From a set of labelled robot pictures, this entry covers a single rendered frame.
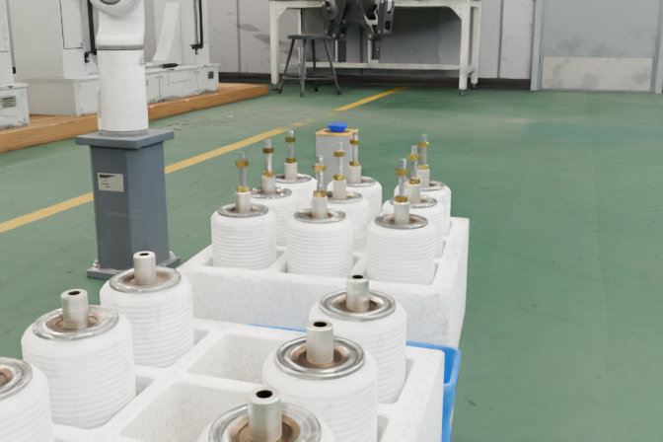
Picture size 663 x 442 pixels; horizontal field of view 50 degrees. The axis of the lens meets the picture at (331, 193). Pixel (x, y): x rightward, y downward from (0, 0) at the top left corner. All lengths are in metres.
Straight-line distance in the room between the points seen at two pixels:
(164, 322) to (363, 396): 0.27
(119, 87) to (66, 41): 2.32
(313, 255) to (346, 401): 0.45
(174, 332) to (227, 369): 0.10
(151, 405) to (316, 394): 0.20
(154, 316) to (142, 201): 0.76
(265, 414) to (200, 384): 0.25
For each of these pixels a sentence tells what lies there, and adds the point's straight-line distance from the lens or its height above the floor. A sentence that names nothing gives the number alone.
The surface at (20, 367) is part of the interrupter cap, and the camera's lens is 0.63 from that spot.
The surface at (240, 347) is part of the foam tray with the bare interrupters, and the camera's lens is 0.83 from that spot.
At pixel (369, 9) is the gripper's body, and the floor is 0.54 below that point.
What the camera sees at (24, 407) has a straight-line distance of 0.59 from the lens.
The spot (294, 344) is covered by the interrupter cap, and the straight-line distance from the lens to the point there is 0.62.
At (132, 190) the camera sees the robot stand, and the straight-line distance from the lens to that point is 1.49.
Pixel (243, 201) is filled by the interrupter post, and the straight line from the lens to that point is 1.04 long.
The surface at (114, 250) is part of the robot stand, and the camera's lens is 1.55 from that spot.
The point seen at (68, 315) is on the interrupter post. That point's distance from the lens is 0.69.
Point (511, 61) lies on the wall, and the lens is 6.21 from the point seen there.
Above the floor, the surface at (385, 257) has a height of 0.21.
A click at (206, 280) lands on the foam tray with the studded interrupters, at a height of 0.17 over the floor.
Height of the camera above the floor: 0.52
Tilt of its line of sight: 13 degrees down
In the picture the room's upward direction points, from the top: straight up
